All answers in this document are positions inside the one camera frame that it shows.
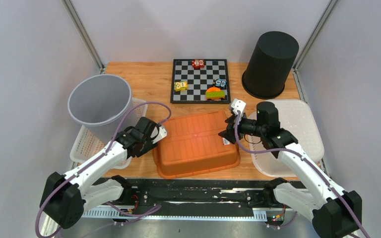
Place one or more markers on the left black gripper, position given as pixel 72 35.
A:
pixel 149 146

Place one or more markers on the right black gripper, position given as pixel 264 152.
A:
pixel 229 134

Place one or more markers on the orange plastic tub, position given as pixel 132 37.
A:
pixel 193 146

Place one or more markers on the grey bin black liner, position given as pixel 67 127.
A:
pixel 99 103

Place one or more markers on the white perforated basket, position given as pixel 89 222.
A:
pixel 87 144

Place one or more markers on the large white plastic tub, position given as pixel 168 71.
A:
pixel 296 117

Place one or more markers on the black ribbed bin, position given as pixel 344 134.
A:
pixel 270 65

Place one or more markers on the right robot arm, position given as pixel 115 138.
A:
pixel 333 212

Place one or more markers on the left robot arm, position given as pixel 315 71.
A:
pixel 67 196

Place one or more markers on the orange green toy burger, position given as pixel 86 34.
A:
pixel 214 93

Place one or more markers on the blue toy block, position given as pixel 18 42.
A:
pixel 220 83

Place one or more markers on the yellow toy block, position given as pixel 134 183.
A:
pixel 180 86

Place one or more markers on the black white chessboard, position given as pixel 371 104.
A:
pixel 199 80

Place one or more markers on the red toy block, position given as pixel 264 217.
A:
pixel 198 63

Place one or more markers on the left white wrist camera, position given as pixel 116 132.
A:
pixel 158 134

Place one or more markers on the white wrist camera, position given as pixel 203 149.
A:
pixel 158 134
pixel 237 106

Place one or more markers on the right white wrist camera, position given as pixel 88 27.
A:
pixel 237 106

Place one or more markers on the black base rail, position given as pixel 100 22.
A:
pixel 196 200

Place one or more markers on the left aluminium frame post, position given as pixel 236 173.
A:
pixel 84 34

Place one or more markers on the aluminium frame post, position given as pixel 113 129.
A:
pixel 84 34
pixel 329 9

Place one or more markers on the right aluminium frame post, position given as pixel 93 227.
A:
pixel 329 9

